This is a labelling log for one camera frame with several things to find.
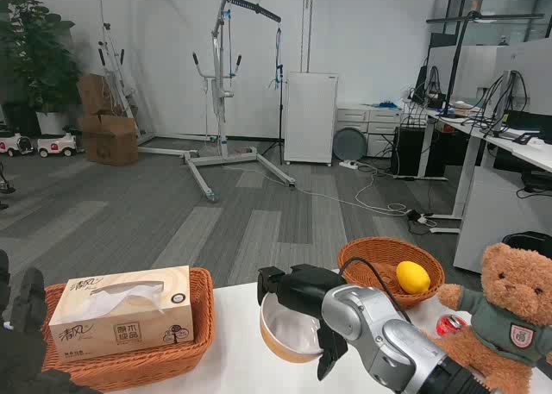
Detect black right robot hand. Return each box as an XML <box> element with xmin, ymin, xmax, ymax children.
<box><xmin>257</xmin><ymin>263</ymin><xmax>349</xmax><ymax>383</ymax></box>

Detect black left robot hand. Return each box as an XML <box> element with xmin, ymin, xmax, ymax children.
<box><xmin>0</xmin><ymin>248</ymin><xmax>103</xmax><ymax>394</ymax></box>

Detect white and orange plastic bowl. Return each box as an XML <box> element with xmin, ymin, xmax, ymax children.
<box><xmin>259</xmin><ymin>291</ymin><xmax>325</xmax><ymax>365</ymax></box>

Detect round brown wicker basket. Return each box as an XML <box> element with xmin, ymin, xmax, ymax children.
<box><xmin>336</xmin><ymin>236</ymin><xmax>447</xmax><ymax>311</ymax></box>

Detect rectangular orange wicker basket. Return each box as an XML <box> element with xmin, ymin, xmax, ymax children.
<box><xmin>41</xmin><ymin>267</ymin><xmax>216</xmax><ymax>393</ymax></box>

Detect yellow lemon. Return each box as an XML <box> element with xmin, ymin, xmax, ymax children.
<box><xmin>395</xmin><ymin>260</ymin><xmax>432</xmax><ymax>295</ymax></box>

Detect wood-print tissue box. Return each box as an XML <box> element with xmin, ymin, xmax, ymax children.
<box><xmin>47</xmin><ymin>265</ymin><xmax>196</xmax><ymax>366</ymax></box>

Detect black and white power strip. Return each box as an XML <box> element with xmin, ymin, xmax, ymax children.
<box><xmin>405</xmin><ymin>209</ymin><xmax>438</xmax><ymax>228</ymax></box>

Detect round grey tray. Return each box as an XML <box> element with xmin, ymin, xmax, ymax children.
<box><xmin>333</xmin><ymin>127</ymin><xmax>368</xmax><ymax>162</ymax></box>

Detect red soda can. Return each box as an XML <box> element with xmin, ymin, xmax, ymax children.
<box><xmin>436</xmin><ymin>313</ymin><xmax>469</xmax><ymax>341</ymax></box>

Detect white tall floor cabinet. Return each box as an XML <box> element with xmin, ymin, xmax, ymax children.
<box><xmin>283</xmin><ymin>71</ymin><xmax>340</xmax><ymax>166</ymax></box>

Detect black computer tower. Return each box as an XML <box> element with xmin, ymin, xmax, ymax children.
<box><xmin>389</xmin><ymin>125</ymin><xmax>429</xmax><ymax>178</ymax></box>

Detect black tripod stand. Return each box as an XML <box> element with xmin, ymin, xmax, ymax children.
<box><xmin>260</xmin><ymin>63</ymin><xmax>287</xmax><ymax>165</ymax></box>

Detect white drawer cabinet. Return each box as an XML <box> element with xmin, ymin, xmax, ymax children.
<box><xmin>336</xmin><ymin>103</ymin><xmax>405</xmax><ymax>159</ymax></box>

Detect brown teddy bear green sweater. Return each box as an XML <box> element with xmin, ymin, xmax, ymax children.
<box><xmin>430</xmin><ymin>241</ymin><xmax>552</xmax><ymax>394</ymax></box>

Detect white toy ride-on car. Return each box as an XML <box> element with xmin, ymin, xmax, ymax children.
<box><xmin>0</xmin><ymin>128</ymin><xmax>35</xmax><ymax>159</ymax></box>
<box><xmin>35</xmin><ymin>125</ymin><xmax>79</xmax><ymax>159</ymax></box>

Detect white patient lift hoist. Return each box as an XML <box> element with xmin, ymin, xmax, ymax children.
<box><xmin>136</xmin><ymin>0</ymin><xmax>298</xmax><ymax>203</ymax></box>

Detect black waste bin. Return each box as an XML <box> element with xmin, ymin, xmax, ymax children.
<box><xmin>501</xmin><ymin>230</ymin><xmax>552</xmax><ymax>260</ymax></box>

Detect large brown cardboard box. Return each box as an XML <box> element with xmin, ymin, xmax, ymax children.
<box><xmin>77</xmin><ymin>113</ymin><xmax>140</xmax><ymax>167</ymax></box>

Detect white plant pot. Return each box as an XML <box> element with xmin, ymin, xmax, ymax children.
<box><xmin>34</xmin><ymin>110</ymin><xmax>71</xmax><ymax>137</ymax></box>

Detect black-backed computer monitor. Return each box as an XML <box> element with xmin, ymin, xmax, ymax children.
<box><xmin>410</xmin><ymin>64</ymin><xmax>441</xmax><ymax>106</ymax></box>

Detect white office desk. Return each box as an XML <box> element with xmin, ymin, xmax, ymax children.
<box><xmin>400</xmin><ymin>99</ymin><xmax>552</xmax><ymax>275</ymax></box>

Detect small brown cardboard box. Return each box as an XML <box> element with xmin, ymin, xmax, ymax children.
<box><xmin>76</xmin><ymin>73</ymin><xmax>116</xmax><ymax>120</ymax></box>

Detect black flat monitor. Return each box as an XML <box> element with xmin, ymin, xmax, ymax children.
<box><xmin>505</xmin><ymin>109</ymin><xmax>552</xmax><ymax>144</ymax></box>

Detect white-backed computer monitor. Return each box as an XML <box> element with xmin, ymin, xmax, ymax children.
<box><xmin>491</xmin><ymin>68</ymin><xmax>528</xmax><ymax>139</ymax></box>

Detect green leafy potted plant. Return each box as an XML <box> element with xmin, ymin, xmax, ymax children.
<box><xmin>0</xmin><ymin>0</ymin><xmax>84</xmax><ymax>116</ymax></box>

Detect black overhead desk lamp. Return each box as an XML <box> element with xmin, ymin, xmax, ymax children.
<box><xmin>425</xmin><ymin>9</ymin><xmax>547</xmax><ymax>109</ymax></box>

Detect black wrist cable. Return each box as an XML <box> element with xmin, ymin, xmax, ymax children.
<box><xmin>339</xmin><ymin>256</ymin><xmax>411</xmax><ymax>322</ymax></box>

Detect white floor cable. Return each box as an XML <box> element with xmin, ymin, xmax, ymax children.
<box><xmin>223</xmin><ymin>163</ymin><xmax>411</xmax><ymax>217</ymax></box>

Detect white lift frame black handles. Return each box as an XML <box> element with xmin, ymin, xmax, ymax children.
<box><xmin>96</xmin><ymin>21</ymin><xmax>157</xmax><ymax>147</ymax></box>

